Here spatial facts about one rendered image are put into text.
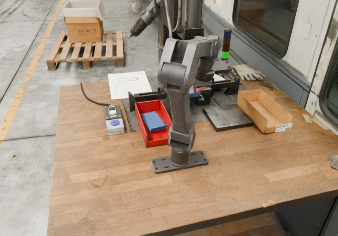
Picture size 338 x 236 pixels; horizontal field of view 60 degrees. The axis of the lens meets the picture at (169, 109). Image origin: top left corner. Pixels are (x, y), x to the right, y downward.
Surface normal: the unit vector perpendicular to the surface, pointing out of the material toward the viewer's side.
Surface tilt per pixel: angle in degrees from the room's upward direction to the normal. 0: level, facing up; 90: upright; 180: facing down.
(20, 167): 0
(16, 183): 0
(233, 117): 0
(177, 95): 106
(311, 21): 90
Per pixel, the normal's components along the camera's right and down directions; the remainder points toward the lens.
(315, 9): -0.98, 0.10
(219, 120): 0.01, -0.85
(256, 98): 0.26, 0.51
